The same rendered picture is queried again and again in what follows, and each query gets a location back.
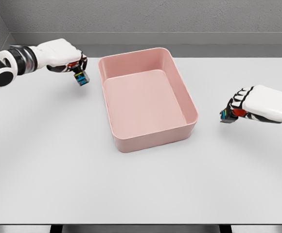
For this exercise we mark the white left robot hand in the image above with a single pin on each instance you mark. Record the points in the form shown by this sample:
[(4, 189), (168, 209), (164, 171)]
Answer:
[(60, 52)]

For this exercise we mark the pink plastic basket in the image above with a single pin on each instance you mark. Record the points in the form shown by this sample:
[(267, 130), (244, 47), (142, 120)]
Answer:
[(146, 97)]

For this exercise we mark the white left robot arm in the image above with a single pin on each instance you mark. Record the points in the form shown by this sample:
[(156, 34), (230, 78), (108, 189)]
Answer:
[(12, 64)]

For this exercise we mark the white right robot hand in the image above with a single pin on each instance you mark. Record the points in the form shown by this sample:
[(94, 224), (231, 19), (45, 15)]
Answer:
[(257, 102)]

